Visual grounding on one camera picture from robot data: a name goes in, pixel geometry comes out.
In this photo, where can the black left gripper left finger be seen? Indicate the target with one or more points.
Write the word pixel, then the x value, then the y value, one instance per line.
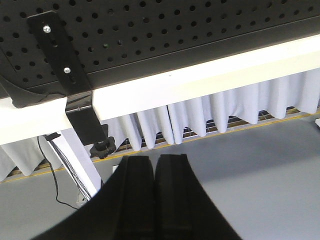
pixel 123 209

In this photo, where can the left black clamp bracket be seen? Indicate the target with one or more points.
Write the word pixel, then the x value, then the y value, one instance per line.
pixel 54 41

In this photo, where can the black perforated pegboard panel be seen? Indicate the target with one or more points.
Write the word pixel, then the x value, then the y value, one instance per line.
pixel 121 40

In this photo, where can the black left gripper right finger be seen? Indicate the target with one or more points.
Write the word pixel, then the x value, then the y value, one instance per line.
pixel 184 211

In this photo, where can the grey curtain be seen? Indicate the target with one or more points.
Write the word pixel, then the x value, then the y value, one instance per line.
pixel 300 90

